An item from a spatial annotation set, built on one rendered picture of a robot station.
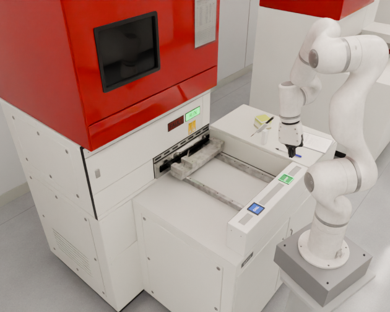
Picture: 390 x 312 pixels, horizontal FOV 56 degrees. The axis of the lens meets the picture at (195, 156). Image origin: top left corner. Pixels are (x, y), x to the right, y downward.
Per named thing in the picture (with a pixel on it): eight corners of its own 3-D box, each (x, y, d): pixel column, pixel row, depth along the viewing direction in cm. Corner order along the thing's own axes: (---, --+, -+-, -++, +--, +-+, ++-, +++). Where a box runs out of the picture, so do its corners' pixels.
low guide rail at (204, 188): (172, 174, 197) (172, 170, 195) (174, 173, 198) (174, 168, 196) (251, 218, 170) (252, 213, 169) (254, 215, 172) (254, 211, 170)
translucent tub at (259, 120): (252, 126, 209) (254, 116, 205) (264, 124, 212) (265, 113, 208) (260, 132, 204) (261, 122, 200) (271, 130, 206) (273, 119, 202)
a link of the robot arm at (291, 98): (294, 107, 158) (276, 112, 156) (293, 77, 152) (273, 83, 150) (306, 113, 151) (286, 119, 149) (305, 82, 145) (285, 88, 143)
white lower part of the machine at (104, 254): (52, 258, 253) (19, 163, 206) (140, 197, 304) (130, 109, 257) (119, 321, 216) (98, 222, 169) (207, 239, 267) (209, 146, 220)
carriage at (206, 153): (169, 174, 192) (169, 169, 190) (213, 145, 215) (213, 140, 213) (181, 181, 188) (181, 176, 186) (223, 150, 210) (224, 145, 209)
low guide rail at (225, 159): (204, 152, 213) (204, 148, 212) (206, 151, 215) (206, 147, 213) (280, 189, 187) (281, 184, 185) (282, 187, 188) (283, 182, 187)
